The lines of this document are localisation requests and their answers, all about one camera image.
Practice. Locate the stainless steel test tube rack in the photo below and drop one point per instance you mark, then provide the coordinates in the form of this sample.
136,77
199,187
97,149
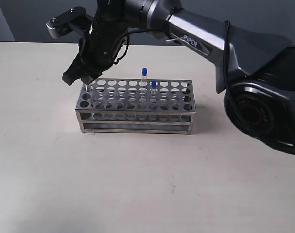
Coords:
113,107

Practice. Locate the blue capped tube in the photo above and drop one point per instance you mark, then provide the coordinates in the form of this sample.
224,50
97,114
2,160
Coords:
153,104
88,88
143,90

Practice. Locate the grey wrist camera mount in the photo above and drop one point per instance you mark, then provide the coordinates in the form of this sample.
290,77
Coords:
74,20

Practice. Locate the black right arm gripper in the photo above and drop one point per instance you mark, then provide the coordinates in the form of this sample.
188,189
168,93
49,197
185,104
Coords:
101,45

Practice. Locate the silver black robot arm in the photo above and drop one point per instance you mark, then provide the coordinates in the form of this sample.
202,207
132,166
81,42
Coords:
256,71

